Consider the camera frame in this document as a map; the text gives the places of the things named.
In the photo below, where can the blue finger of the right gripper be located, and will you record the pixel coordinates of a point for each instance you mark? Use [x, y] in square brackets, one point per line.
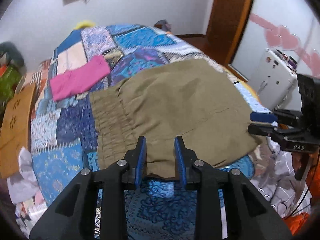
[281, 136]
[281, 116]

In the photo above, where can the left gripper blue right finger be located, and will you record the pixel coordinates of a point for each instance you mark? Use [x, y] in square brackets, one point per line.
[185, 159]

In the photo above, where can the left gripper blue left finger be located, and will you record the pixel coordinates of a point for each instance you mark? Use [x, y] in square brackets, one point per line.
[137, 162]

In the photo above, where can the olive khaki pants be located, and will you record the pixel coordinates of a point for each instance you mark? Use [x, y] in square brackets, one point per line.
[188, 98]

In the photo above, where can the white appliance with stickers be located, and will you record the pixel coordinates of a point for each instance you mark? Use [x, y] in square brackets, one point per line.
[273, 80]

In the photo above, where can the white grey crumpled blanket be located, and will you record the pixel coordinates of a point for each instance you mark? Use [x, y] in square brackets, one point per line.
[274, 177]

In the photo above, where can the patchwork blue bed cover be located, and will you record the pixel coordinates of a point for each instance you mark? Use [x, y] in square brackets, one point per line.
[107, 86]

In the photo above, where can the orange yellow bed sheet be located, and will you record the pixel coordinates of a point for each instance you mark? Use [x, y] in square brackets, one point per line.
[296, 222]

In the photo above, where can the folded pink pants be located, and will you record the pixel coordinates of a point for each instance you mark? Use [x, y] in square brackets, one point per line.
[79, 80]

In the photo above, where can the brown wooden door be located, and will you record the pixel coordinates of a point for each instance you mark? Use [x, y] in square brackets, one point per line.
[227, 21]

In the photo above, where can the wooden headboard panel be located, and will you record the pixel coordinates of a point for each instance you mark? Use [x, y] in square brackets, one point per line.
[15, 130]

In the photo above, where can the grey backpack on floor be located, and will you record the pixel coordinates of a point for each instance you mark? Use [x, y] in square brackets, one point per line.
[163, 25]

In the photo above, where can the yellow item behind bed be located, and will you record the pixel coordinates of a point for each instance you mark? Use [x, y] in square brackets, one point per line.
[84, 24]

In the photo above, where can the green patterned bag pile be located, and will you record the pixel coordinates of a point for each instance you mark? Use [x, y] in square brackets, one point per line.
[9, 81]

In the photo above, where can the grey plush on pile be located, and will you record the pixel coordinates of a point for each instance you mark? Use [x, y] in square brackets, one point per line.
[11, 55]

